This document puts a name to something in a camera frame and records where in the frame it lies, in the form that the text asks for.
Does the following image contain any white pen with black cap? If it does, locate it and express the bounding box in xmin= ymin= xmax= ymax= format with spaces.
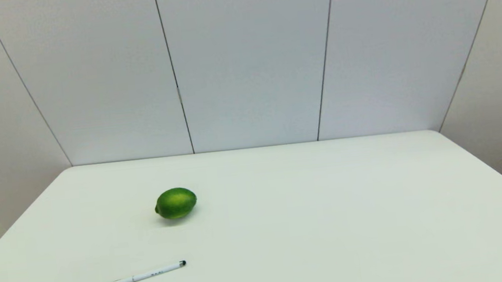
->
xmin=104 ymin=260 xmax=188 ymax=282

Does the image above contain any green lime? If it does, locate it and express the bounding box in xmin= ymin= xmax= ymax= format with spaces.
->
xmin=153 ymin=186 xmax=199 ymax=221

